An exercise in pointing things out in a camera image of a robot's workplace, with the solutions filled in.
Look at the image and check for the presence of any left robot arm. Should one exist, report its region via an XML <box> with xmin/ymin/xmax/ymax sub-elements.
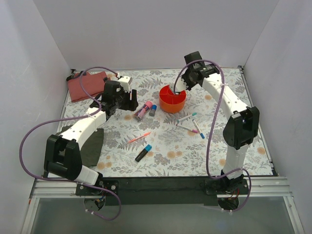
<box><xmin>44</xmin><ymin>76</ymin><xmax>138</xmax><ymax>195</ymax></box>

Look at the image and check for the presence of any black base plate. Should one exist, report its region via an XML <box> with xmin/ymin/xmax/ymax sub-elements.
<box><xmin>75</xmin><ymin>176</ymin><xmax>248</xmax><ymax>206</ymax></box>

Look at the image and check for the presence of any orange round organizer container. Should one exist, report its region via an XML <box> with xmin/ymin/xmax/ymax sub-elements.
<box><xmin>159</xmin><ymin>85</ymin><xmax>187</xmax><ymax>114</ymax></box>

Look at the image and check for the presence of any aluminium frame rail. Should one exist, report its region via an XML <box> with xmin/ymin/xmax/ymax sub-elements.
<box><xmin>21</xmin><ymin>176</ymin><xmax>304</xmax><ymax>234</ymax></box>

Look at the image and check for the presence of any orange pen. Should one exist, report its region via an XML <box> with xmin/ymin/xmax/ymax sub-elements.
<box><xmin>128</xmin><ymin>132</ymin><xmax>151</xmax><ymax>143</ymax></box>

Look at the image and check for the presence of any dark green cloth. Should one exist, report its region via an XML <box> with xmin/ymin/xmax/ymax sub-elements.
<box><xmin>56</xmin><ymin>124</ymin><xmax>105</xmax><ymax>169</ymax></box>

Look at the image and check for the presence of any teal capped white marker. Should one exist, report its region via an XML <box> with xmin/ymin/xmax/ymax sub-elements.
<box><xmin>177</xmin><ymin>112</ymin><xmax>197</xmax><ymax>123</ymax></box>

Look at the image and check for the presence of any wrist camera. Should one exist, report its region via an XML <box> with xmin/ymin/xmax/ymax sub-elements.
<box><xmin>117</xmin><ymin>76</ymin><xmax>133</xmax><ymax>93</ymax></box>
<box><xmin>173</xmin><ymin>76</ymin><xmax>188</xmax><ymax>95</ymax></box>

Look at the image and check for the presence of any blue grey glue stick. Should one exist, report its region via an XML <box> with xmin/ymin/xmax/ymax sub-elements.
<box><xmin>149</xmin><ymin>105</ymin><xmax>157</xmax><ymax>117</ymax></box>

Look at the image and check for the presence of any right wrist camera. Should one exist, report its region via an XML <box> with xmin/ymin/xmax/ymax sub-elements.
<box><xmin>173</xmin><ymin>76</ymin><xmax>188</xmax><ymax>95</ymax></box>

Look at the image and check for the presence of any pink capped white marker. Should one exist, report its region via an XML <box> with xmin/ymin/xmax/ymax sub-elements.
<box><xmin>176</xmin><ymin>124</ymin><xmax>198</xmax><ymax>134</ymax></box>

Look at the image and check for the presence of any red folded cloth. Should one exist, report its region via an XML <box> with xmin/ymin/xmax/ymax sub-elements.
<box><xmin>66</xmin><ymin>72</ymin><xmax>108</xmax><ymax>102</ymax></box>

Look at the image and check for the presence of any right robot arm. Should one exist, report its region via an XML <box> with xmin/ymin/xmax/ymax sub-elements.
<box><xmin>174</xmin><ymin>51</ymin><xmax>260</xmax><ymax>194</ymax></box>

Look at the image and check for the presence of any pink capped pen tube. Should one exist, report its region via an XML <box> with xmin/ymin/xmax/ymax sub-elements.
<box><xmin>134</xmin><ymin>101</ymin><xmax>153</xmax><ymax>121</ymax></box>

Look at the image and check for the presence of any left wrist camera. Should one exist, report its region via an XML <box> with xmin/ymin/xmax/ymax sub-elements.
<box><xmin>117</xmin><ymin>76</ymin><xmax>133</xmax><ymax>93</ymax></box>

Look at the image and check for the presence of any blue black highlighter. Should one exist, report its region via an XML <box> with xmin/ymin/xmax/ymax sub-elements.
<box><xmin>135</xmin><ymin>144</ymin><xmax>152</xmax><ymax>162</ymax></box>

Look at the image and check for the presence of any blue capped white marker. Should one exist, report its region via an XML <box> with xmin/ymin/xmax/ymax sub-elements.
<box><xmin>192</xmin><ymin>119</ymin><xmax>205</xmax><ymax>139</ymax></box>

